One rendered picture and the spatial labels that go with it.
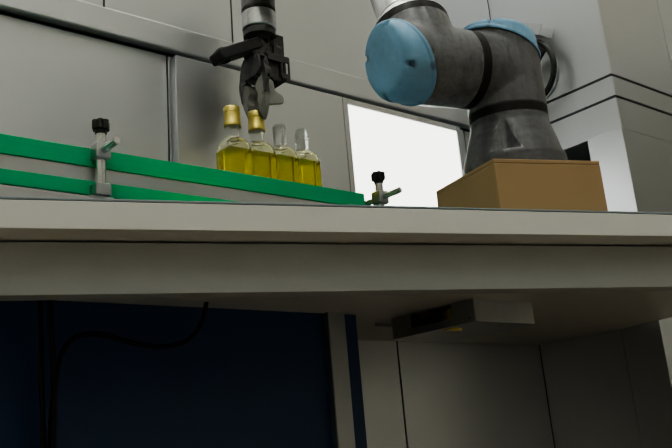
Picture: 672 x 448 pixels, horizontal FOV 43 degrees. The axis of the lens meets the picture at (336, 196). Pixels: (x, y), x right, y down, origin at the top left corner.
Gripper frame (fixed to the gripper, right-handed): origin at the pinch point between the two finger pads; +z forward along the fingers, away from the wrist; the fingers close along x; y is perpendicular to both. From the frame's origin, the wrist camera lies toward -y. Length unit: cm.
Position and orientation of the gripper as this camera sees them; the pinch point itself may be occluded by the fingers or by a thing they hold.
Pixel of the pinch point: (255, 115)
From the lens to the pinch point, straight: 178.8
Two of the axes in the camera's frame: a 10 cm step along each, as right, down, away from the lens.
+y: 7.7, 1.3, 6.3
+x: -6.4, 2.7, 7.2
